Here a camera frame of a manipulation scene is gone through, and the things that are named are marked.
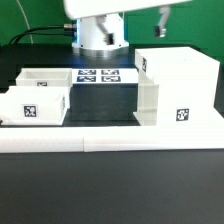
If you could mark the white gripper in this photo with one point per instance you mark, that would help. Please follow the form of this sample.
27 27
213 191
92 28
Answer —
76 9

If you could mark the white drawer cabinet housing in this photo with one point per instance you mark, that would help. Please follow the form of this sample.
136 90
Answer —
176 86

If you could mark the white front drawer box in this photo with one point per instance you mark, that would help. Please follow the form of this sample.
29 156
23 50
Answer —
30 105

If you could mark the white drawer box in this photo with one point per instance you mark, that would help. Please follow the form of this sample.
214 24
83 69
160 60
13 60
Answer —
45 77
30 105

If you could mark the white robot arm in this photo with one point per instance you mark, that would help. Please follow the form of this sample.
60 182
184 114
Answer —
90 41

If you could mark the white rear drawer box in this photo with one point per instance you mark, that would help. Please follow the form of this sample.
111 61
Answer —
45 77

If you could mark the white marker tag sheet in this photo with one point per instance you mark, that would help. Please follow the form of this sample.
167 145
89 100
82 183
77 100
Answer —
105 76

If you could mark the white U-shaped fence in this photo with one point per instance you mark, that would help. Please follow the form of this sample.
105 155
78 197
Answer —
205 133

